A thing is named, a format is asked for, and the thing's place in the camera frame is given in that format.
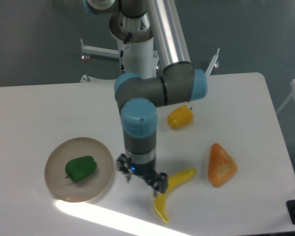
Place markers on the orange toy bread wedge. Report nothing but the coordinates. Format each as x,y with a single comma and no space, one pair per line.
221,166

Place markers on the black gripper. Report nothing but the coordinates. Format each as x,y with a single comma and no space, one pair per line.
143,166

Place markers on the yellow toy bell pepper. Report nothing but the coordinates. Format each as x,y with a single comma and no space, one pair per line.
180,117

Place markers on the beige round plate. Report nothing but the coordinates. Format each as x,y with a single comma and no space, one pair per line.
90,189

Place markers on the yellow toy banana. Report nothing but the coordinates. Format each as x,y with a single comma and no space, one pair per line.
174,182

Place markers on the green toy bell pepper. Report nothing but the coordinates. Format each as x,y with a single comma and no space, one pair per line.
80,168

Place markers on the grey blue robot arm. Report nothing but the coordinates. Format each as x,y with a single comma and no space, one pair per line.
137,98

